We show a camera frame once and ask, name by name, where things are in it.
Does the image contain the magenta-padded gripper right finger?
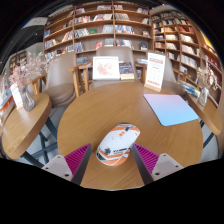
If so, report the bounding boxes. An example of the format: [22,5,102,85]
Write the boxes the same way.
[131,143,184,186]

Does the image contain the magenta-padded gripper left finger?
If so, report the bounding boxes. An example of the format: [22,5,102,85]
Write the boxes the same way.
[41,143,92,186]

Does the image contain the white orange patterned computer mouse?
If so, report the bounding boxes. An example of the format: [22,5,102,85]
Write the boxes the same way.
[95,123,141,167]

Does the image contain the pink blue gradient mouse pad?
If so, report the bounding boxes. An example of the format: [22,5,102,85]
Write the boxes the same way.
[143,93,200,127]

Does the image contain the round wooden side table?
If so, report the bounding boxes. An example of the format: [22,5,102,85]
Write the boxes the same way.
[186,93,224,158]
[1,92,59,161]

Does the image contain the beige wooden-armed chair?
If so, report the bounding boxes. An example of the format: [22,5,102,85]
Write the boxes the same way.
[28,51,79,108]

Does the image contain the glass vase pink dried flowers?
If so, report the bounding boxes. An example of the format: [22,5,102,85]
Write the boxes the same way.
[8,51,51,113]

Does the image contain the colourful book stack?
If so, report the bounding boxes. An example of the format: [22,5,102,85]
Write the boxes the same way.
[179,79,201,99]

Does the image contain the glass vase beige dried flowers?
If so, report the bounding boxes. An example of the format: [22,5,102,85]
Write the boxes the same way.
[195,56,221,108]

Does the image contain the beige chair with book stack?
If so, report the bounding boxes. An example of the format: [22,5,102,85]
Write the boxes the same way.
[161,58,193,98]

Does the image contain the small white table sign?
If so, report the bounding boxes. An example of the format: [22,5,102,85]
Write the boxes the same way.
[9,82,24,111]

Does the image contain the white red sign wooden base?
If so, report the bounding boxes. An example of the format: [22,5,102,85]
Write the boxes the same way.
[143,51,167,93]

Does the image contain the dark cover book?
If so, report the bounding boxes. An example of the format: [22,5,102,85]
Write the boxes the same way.
[118,61,135,81]

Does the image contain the white framed red picture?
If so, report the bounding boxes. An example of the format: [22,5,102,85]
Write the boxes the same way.
[92,55,121,81]

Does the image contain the beige chair holding framed picture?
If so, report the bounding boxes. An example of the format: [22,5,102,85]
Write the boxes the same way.
[68,46,148,98]

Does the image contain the distant small bookshelf unit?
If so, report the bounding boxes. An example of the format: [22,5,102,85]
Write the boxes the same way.
[8,49,28,73]

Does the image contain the curved wooden bookshelf unit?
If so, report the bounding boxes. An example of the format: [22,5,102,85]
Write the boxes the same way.
[149,9,224,108]

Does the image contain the wide wooden bookshelf unit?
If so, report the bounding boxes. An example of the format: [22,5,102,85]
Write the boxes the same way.
[43,1,154,68]

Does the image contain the white hanging ceiling sign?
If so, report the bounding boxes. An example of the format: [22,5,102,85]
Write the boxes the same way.
[21,16,49,29]

